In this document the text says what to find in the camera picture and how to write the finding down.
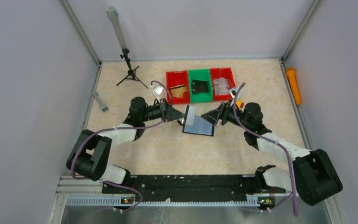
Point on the orange flashlight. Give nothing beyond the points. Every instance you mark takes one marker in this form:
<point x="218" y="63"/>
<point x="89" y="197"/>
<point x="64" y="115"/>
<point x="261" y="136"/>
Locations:
<point x="291" y="76"/>

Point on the grey cards in red bin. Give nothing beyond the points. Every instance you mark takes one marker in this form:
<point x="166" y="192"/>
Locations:
<point x="221" y="86"/>

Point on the right red plastic bin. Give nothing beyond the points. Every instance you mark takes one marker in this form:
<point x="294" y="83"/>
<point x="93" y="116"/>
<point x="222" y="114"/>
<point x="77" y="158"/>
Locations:
<point x="216" y="73"/>

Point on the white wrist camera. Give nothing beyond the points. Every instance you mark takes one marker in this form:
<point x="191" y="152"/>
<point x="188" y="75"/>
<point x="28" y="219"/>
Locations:
<point x="157" y="91"/>
<point x="235" y="92"/>

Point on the red plastic bin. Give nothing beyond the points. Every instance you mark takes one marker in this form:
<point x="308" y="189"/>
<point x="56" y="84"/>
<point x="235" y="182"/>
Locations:
<point x="174" y="78"/>
<point x="216" y="73"/>

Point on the small grey bracket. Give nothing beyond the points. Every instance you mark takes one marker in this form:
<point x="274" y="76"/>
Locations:
<point x="102" y="105"/>

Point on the aluminium frame rail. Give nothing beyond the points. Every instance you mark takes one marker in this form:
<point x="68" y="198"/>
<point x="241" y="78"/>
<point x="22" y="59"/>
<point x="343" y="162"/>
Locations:
<point x="82" y="202"/>

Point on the yellow toy block car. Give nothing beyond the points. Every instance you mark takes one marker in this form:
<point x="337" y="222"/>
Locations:
<point x="239" y="104"/>

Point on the black leather card holder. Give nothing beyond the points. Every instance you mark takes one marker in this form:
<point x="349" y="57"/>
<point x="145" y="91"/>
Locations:
<point x="197" y="126"/>

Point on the gold card in red bin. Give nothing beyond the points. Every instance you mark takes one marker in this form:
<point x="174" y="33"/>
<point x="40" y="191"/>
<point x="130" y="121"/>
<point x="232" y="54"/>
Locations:
<point x="178" y="91"/>

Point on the green plastic bin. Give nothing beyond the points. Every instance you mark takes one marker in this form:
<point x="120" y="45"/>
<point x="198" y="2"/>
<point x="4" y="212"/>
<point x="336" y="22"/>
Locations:
<point x="200" y="74"/>

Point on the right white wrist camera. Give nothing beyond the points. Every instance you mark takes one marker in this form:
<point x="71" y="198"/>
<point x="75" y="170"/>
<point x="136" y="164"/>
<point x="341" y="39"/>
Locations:
<point x="235" y="92"/>

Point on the left red plastic bin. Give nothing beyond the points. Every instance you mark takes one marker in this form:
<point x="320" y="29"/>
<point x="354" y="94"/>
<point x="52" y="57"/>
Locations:
<point x="174" y="78"/>

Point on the black tripod with grey pole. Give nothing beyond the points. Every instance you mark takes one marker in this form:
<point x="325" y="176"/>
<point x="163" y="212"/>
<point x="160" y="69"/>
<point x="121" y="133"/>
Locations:
<point x="113" y="16"/>

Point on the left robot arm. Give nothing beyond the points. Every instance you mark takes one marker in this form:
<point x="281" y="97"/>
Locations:
<point x="90" y="155"/>

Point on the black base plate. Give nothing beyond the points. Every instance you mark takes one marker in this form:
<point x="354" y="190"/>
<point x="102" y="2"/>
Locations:
<point x="195" y="190"/>

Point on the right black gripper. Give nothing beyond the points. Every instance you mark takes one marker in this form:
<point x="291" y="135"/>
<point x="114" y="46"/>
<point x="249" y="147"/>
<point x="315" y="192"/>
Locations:
<point x="223" y="112"/>

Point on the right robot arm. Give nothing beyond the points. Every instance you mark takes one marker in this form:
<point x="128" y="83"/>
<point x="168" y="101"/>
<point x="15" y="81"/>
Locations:
<point x="310" y="171"/>

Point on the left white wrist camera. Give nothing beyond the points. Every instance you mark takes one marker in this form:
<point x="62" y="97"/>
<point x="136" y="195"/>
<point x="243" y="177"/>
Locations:
<point x="157" y="91"/>

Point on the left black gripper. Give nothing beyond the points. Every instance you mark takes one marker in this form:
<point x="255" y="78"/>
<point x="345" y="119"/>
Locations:
<point x="166" y="109"/>

